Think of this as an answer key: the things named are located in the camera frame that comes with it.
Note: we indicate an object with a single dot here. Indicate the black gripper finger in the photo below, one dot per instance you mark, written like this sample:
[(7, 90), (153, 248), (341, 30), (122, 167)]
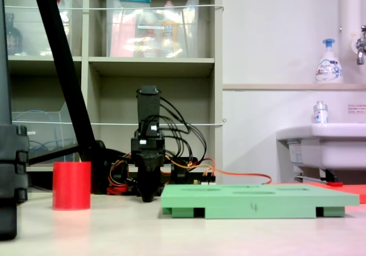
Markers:
[(140, 176), (153, 181)]

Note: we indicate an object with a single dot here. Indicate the red cylinder block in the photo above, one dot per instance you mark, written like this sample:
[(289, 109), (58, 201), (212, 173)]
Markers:
[(71, 186)]

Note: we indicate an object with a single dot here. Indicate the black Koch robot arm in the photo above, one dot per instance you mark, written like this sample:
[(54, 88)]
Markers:
[(147, 104)]

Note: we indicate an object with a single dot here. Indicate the green shape-hole board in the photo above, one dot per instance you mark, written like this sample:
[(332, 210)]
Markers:
[(257, 201)]

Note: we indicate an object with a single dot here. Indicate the small red block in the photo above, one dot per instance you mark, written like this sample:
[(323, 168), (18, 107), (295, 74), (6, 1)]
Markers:
[(335, 184)]

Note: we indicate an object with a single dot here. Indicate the small circuit board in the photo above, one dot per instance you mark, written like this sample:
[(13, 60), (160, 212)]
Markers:
[(204, 181)]

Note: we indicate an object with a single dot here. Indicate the beige shelf unit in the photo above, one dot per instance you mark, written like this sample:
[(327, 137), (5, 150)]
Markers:
[(151, 63)]

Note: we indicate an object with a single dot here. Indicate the pink package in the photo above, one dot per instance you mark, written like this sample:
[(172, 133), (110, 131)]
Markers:
[(121, 39)]

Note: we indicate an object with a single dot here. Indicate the yellow label bottle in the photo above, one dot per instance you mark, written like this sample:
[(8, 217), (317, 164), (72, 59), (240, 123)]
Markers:
[(169, 36)]

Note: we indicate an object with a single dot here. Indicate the large clear plastic bin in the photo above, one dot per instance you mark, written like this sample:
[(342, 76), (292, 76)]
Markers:
[(148, 33)]

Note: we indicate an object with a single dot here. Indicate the black tripod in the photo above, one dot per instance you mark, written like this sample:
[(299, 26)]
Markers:
[(61, 56)]

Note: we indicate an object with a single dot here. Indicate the notched black stack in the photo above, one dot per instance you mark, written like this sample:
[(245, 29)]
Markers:
[(12, 164)]

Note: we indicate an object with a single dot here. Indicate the teal-edged flat package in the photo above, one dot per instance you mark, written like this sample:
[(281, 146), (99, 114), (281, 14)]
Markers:
[(134, 1)]

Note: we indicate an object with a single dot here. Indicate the clear bin with bottles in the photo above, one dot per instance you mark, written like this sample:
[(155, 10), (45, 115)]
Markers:
[(34, 33)]

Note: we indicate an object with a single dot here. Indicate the dark grey upright panel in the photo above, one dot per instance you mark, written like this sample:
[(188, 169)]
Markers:
[(4, 67)]

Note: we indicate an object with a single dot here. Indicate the dark glass bottle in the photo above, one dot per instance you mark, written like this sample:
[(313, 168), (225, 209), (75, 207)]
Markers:
[(12, 39)]

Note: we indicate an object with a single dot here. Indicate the small clear sanitizer bottle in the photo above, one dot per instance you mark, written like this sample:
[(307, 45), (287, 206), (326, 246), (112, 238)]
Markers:
[(320, 114)]

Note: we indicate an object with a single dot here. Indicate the white blue soap pump bottle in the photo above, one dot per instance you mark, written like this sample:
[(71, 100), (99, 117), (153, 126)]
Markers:
[(328, 67)]

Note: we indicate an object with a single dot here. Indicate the red table mat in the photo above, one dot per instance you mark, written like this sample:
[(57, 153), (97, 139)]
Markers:
[(354, 190)]

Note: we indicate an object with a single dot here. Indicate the chrome faucet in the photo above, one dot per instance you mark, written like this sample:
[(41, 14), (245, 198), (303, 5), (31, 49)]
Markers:
[(361, 47)]

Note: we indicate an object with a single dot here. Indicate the white wall sink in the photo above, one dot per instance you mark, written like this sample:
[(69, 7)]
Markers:
[(328, 147)]

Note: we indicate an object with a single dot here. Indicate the white red-print wall label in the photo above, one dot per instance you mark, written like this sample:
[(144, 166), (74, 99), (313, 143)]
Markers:
[(357, 108)]

